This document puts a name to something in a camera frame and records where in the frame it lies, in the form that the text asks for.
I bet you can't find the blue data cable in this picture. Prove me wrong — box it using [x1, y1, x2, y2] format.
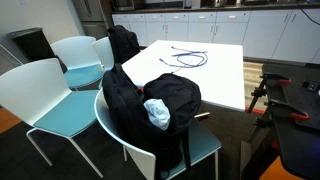
[158, 45, 209, 73]

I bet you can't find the light blue cloth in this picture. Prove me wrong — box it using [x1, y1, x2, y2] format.
[143, 98, 172, 131]

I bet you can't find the large black backpack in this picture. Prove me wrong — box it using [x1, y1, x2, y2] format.
[102, 63, 203, 173]

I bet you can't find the small black backpack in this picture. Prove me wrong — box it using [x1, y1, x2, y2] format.
[107, 24, 141, 65]

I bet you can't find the white chair teal seat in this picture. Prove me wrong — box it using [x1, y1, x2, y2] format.
[0, 57, 105, 179]
[50, 35, 105, 91]
[91, 36, 116, 73]
[94, 88, 223, 180]

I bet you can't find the black microwave oven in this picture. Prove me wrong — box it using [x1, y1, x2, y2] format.
[111, 0, 136, 12]

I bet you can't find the stainless steel refrigerator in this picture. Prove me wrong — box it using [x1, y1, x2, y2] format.
[72, 0, 110, 40]

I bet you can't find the white cabinet row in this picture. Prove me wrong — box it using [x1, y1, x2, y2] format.
[111, 9, 320, 65]

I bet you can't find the black trash bin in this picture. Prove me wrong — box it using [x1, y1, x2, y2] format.
[7, 27, 57, 63]

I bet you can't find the black power box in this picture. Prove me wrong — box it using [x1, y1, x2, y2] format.
[302, 79, 320, 94]

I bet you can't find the red handled black clamp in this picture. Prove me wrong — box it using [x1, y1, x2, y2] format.
[259, 73, 292, 86]
[264, 99, 310, 122]

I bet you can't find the black wall cable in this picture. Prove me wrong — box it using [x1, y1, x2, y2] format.
[295, 0, 320, 27]

